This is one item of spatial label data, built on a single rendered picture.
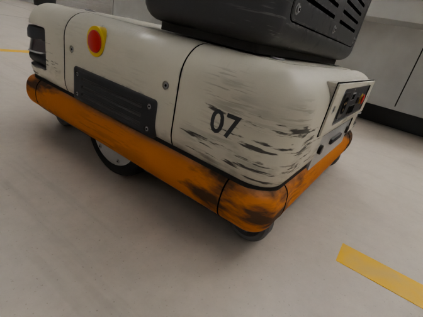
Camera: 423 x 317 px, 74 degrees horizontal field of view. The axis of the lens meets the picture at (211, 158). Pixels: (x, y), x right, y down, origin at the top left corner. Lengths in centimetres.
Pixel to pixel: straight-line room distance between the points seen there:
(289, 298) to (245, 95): 28
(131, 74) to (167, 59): 8
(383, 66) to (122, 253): 175
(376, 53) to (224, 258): 166
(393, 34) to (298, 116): 161
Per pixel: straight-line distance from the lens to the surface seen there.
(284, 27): 42
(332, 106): 45
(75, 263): 42
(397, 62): 193
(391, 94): 193
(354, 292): 50
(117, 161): 57
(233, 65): 38
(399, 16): 175
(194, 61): 41
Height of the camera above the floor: 30
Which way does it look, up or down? 24 degrees down
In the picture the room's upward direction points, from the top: 13 degrees clockwise
